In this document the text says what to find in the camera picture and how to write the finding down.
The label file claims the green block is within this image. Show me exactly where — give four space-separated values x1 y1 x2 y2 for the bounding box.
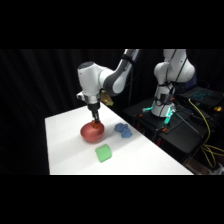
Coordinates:
94 143 114 164

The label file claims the yellow cable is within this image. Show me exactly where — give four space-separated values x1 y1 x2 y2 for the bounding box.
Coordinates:
187 97 224 170

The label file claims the black curtain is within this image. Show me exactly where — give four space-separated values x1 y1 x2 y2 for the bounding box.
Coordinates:
0 49 224 176

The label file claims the wrist camera with orange cable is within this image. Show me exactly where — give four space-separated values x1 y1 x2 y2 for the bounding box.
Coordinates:
100 92 115 107

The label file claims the blue crumpled cloth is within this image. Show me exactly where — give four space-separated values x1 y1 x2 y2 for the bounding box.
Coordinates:
114 122 133 139

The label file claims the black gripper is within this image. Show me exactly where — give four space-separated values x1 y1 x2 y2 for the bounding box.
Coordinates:
87 101 102 126

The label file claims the pink bowl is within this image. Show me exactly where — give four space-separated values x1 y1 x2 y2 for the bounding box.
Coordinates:
80 121 106 144

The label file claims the black laptop with lit keyboard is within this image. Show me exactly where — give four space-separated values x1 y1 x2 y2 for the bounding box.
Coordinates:
177 85 224 108

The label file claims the black robot stand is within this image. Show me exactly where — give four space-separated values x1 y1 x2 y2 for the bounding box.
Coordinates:
122 97 224 165

